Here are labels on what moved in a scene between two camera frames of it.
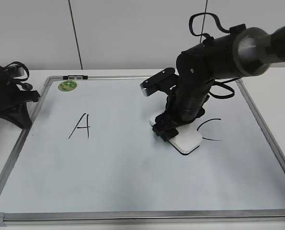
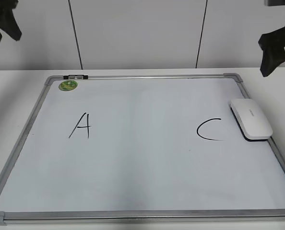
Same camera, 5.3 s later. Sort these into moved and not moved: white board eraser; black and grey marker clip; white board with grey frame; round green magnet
Moved: white board eraser
Not moved: black and grey marker clip; round green magnet; white board with grey frame
